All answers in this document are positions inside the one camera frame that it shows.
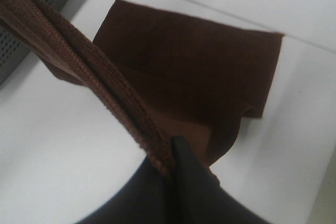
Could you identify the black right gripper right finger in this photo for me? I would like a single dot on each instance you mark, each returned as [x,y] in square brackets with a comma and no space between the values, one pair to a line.
[200,197]

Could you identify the grey perforated laundry basket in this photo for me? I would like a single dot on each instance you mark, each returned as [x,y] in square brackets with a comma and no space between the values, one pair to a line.
[44,31]

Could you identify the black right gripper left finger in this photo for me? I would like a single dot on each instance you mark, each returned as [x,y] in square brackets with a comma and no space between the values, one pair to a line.
[143,199]

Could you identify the brown towel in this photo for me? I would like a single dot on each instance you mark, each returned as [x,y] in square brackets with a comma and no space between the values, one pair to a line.
[164,74]

